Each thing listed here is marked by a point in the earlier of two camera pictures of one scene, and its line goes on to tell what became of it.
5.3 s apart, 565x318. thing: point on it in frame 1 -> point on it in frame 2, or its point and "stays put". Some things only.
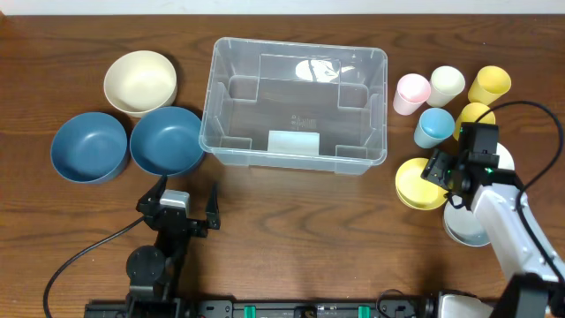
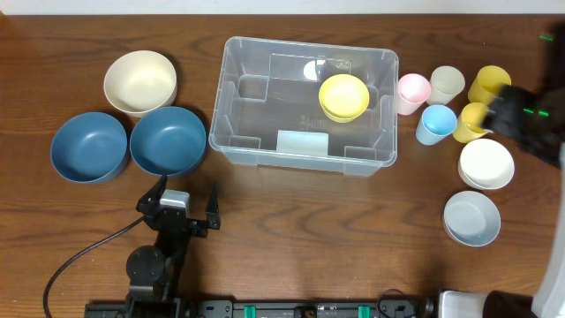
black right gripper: x=437 y=170 -> x=503 y=115
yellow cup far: x=491 y=83 stays put
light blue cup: x=434 y=126 stays put
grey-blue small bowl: x=462 y=225 stays put
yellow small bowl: x=414 y=190 -> x=342 y=97
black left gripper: x=177 y=221 stays put
